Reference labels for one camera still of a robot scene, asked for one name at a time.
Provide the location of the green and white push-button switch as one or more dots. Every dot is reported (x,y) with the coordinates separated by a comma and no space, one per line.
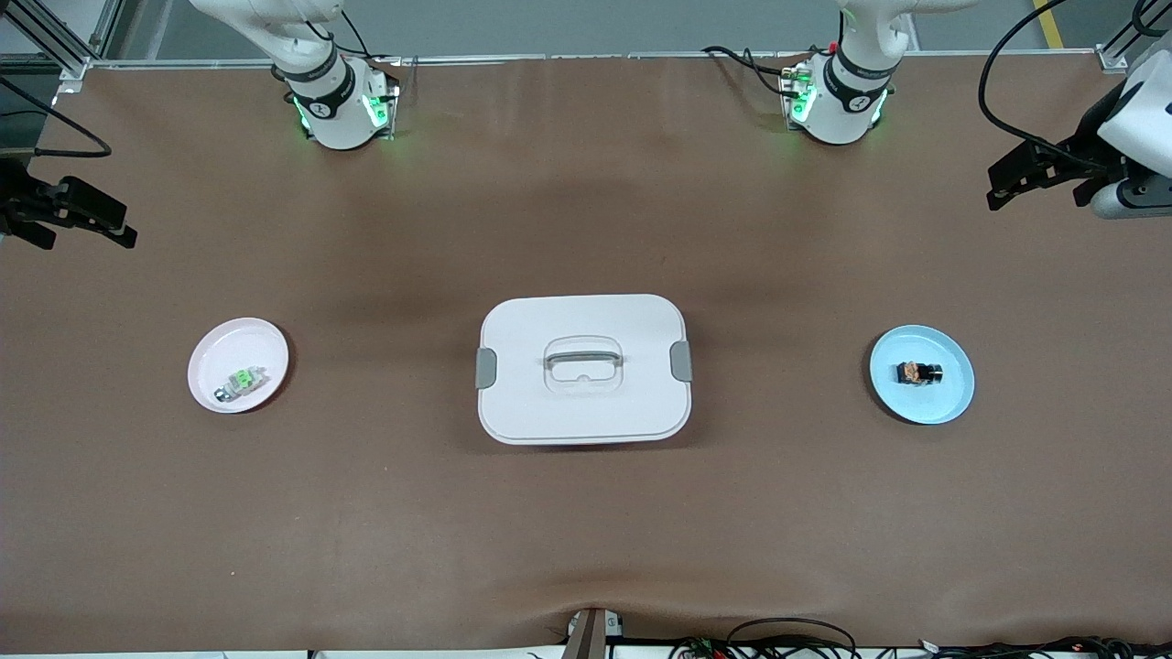
(243,378)

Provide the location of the light blue round plate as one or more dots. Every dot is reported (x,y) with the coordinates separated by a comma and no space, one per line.
(920,407)

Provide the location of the pink round plate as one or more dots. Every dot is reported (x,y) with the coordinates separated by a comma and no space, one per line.
(247,343)

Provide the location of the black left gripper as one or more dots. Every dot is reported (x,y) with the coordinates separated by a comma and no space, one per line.
(1077,156)

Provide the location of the brown table cover sheet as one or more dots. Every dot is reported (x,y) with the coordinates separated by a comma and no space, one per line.
(586,531)

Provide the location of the orange and black push-button switch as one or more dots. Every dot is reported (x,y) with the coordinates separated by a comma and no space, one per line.
(916,373)

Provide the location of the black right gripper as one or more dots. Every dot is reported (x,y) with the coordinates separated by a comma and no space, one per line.
(18,198)

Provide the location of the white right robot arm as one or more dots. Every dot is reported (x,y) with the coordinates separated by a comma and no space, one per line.
(339,110)

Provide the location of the white lidded box grey latches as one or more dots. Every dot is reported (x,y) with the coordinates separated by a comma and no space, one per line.
(586,412)

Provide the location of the grey camera stand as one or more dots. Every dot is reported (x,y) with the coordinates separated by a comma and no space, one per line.
(591,636)

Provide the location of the aluminium frame post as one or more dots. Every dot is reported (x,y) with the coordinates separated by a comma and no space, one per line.
(1112,59)
(73,67)

